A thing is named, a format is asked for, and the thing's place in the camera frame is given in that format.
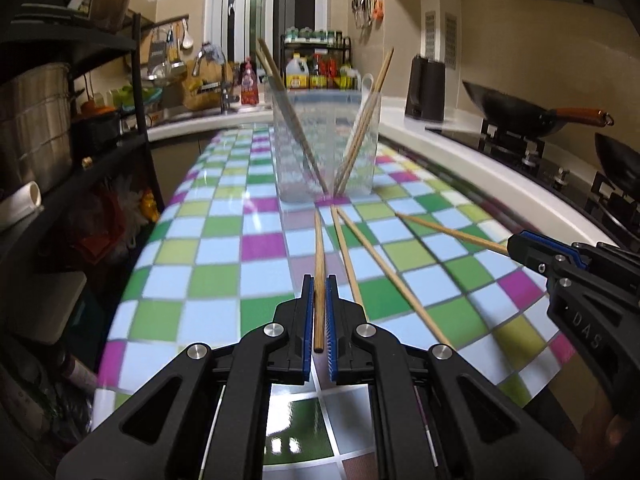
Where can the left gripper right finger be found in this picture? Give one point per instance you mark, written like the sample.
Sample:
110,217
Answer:
348,364

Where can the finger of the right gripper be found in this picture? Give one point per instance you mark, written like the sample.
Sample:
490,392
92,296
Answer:
547,256

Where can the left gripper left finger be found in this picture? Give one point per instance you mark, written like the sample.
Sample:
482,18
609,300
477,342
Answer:
290,355

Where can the wooden chopstick one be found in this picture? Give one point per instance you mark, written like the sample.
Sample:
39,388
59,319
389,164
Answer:
319,286

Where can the wooden chopstick four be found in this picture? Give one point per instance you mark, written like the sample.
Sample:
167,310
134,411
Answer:
458,235

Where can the wooden chopstick two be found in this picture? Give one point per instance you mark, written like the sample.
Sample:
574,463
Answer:
349,269

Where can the wooden chopstick three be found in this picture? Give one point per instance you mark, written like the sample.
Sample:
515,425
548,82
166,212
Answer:
395,279

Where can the wooden chopstick five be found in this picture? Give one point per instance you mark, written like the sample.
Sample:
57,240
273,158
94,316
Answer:
285,120

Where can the white ceramic spoon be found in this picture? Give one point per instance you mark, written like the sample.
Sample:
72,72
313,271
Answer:
365,85

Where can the chrome kitchen faucet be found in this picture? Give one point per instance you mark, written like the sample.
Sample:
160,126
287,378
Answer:
214,77

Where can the person's right hand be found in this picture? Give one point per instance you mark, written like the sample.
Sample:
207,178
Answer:
607,445

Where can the black gas stove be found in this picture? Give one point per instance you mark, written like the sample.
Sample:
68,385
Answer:
588,191

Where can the black electric kettle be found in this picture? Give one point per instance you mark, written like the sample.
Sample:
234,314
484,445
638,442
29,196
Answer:
426,91

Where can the clear plastic utensil holder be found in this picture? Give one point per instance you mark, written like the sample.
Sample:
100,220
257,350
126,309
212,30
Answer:
324,144

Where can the black storage shelf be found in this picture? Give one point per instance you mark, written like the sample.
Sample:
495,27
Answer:
81,227

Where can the red dish soap bottle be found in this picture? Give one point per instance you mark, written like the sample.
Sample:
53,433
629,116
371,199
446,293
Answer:
249,84

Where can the yellow oil bottle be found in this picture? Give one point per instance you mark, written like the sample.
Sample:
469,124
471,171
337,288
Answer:
297,73

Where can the black spice rack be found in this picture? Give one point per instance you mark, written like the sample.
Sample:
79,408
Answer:
328,54

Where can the white paper roll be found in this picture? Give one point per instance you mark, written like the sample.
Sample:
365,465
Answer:
19,205

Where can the white hanging ladle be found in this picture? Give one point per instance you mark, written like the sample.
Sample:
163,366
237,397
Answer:
187,42

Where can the large steel pot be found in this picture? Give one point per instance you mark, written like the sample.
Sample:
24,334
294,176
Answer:
35,128

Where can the black wok orange handle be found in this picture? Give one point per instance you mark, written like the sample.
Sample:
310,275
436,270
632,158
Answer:
527,119

